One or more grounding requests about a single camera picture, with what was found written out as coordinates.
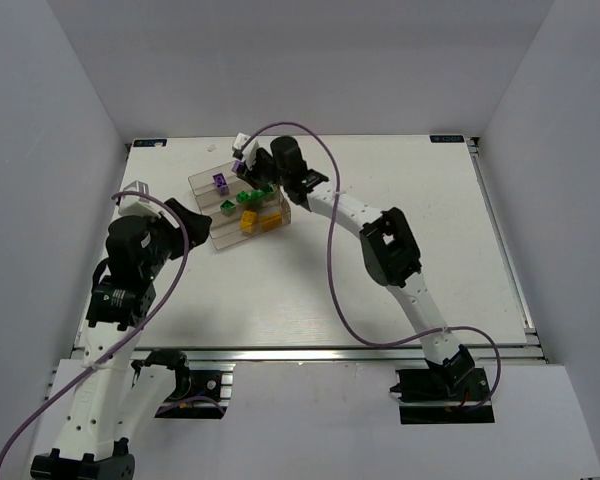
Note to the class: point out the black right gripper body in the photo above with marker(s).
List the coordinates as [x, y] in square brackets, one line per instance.
[258, 171]

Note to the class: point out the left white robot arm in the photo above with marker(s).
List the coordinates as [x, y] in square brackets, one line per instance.
[114, 395]

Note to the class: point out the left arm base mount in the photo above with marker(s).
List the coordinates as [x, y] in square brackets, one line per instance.
[201, 392]

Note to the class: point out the clear tiered plastic organizer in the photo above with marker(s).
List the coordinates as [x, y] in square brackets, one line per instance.
[238, 212]

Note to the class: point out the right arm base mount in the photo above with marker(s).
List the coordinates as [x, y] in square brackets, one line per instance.
[424, 399]

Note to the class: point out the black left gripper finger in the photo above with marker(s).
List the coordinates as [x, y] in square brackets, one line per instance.
[184, 214]
[198, 229]

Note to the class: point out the blue label sticker right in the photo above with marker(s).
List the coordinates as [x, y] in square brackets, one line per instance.
[444, 139]

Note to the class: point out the blue label sticker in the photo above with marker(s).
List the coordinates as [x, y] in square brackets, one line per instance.
[149, 143]
[444, 139]

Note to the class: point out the yellow long lego brick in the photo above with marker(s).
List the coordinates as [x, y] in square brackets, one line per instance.
[270, 222]

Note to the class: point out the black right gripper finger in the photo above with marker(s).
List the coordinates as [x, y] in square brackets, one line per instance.
[258, 180]
[246, 174]

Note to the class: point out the blue label sticker left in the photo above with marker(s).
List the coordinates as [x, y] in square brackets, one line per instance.
[149, 143]

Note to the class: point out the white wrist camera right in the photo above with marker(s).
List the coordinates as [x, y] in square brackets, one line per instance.
[244, 149]

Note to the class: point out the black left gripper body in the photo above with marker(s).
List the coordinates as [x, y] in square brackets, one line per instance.
[181, 226]

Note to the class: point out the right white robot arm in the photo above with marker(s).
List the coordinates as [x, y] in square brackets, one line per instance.
[390, 252]

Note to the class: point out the green small lego brick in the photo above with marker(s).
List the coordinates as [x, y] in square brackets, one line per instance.
[228, 208]

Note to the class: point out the yellow patterned lego brick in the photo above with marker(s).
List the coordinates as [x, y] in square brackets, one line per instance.
[248, 222]

